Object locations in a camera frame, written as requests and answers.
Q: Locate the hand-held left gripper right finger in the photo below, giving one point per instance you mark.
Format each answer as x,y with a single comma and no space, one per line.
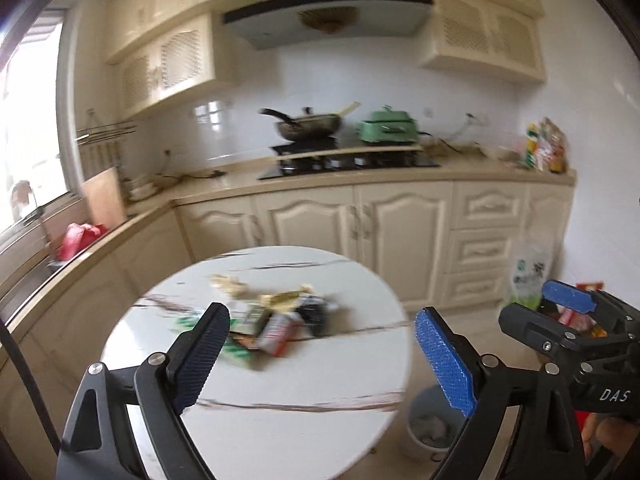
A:
445,360

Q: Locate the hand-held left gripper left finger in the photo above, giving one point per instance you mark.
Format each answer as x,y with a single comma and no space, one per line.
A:
200,355

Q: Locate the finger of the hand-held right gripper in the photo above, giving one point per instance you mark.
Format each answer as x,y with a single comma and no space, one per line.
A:
540,330
570,296

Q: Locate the green white wrapper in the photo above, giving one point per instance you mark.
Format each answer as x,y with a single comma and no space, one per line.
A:
237,352

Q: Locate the green packet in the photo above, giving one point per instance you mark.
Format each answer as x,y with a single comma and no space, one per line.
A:
252,319

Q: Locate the white plastic bag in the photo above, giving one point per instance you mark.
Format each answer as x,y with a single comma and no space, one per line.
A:
430,426

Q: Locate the cream wrapper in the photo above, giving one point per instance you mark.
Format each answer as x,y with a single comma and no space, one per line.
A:
230,286

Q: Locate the red orange snack wrapper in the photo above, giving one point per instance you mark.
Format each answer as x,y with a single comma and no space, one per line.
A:
277,334

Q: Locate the grey trash bin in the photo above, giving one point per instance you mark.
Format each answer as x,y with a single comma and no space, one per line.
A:
417,452

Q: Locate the yellow packet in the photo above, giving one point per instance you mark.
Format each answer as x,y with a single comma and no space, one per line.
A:
285,299

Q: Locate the black wrapper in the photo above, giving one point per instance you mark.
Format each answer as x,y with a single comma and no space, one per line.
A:
316,315

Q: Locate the person's right hand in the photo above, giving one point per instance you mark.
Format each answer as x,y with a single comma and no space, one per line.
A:
617,440

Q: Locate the red bag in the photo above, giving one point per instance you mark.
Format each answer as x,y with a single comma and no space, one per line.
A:
570,317

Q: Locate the white bag with green print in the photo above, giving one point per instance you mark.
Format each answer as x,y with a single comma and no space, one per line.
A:
532,275

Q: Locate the red fabric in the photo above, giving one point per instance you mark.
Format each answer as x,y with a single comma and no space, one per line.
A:
582,419

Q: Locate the round white marble table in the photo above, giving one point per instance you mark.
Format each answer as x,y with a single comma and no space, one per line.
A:
325,375

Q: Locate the colourful packages on counter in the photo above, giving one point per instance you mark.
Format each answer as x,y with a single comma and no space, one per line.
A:
547,147

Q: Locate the red plastic basin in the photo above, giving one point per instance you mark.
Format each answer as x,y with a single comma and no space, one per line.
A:
80,240

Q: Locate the stack of white bowls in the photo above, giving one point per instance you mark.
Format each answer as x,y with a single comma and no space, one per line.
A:
140,188

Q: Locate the steel sink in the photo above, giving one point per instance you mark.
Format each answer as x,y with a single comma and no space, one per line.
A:
30,285

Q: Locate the wooden cutting board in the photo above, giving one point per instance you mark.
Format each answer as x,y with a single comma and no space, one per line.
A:
102,197

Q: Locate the black gas stove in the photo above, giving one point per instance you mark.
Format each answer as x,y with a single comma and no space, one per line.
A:
350,166

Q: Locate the steel kitchen faucet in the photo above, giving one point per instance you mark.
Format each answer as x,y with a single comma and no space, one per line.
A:
32,207

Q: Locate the black induction cooker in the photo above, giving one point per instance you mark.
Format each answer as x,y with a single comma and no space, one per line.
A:
305,146

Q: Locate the green electric pot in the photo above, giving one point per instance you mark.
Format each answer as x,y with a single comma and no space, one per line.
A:
390,127

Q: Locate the wooden spatula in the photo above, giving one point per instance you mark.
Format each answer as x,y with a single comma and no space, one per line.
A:
348,108

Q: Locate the lattice door cabinet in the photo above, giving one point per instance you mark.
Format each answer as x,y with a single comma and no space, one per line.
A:
170,65
485,35

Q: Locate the sliding glass window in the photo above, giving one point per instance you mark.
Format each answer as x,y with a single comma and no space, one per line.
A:
30,110

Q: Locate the black range hood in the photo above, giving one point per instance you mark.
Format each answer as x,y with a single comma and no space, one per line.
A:
320,15

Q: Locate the wall utensil rack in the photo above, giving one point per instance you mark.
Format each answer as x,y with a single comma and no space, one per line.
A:
105,132

